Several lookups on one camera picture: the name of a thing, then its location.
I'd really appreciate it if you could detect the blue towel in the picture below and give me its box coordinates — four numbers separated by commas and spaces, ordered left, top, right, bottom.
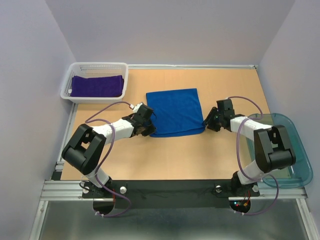
146, 88, 205, 138

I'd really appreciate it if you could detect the purple towel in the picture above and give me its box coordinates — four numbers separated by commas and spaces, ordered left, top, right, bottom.
70, 75, 124, 98

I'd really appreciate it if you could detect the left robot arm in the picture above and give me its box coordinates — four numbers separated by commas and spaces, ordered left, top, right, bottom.
61, 102, 157, 200

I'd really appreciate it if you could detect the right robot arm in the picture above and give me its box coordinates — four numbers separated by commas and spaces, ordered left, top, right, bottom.
203, 97, 296, 195

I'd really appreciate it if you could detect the white plastic mesh basket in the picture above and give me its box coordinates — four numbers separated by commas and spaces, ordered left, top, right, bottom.
60, 62, 129, 104

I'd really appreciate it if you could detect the teal translucent plastic bin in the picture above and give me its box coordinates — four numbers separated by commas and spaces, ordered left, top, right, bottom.
249, 113, 313, 189

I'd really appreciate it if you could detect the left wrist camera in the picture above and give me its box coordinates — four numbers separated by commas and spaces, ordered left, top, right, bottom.
129, 102, 144, 113

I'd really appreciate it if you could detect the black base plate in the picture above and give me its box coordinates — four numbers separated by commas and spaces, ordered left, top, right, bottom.
82, 179, 260, 209

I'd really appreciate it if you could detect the aluminium frame rail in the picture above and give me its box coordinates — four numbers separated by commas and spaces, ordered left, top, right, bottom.
29, 103, 78, 240

